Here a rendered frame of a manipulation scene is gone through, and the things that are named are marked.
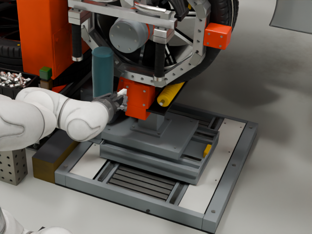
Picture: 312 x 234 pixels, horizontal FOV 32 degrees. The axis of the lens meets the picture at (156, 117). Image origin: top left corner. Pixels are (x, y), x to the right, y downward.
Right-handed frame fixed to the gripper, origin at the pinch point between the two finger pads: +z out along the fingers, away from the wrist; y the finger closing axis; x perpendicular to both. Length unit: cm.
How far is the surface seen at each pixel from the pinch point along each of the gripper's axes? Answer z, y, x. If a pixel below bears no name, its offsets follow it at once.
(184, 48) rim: 55, -10, -9
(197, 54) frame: 25.4, -21.1, -14.4
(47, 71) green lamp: 13.0, 36.2, 1.0
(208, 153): 60, -28, 40
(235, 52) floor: 200, -18, 18
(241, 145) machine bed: 84, -42, 42
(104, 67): 19.1, 14.5, -3.8
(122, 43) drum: 12.5, 5.8, -16.2
